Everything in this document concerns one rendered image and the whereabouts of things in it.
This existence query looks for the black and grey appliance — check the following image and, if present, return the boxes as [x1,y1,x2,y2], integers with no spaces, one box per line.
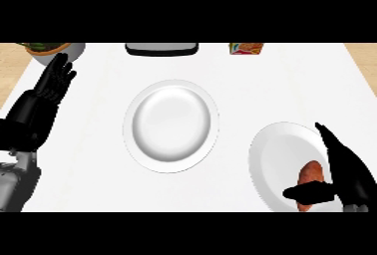
[124,42,200,58]

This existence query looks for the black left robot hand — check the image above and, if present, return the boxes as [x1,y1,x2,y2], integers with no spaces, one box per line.
[0,52,79,153]

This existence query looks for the orange sweet potato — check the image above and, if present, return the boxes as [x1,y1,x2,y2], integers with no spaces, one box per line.
[296,159,325,213]

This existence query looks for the colourful printed box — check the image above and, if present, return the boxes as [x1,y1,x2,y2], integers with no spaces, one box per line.
[228,42,265,56]

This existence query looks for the large white plate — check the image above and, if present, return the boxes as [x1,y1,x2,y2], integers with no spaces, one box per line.
[123,79,220,174]

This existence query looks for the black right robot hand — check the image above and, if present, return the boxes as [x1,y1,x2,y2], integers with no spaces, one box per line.
[281,122,377,207]

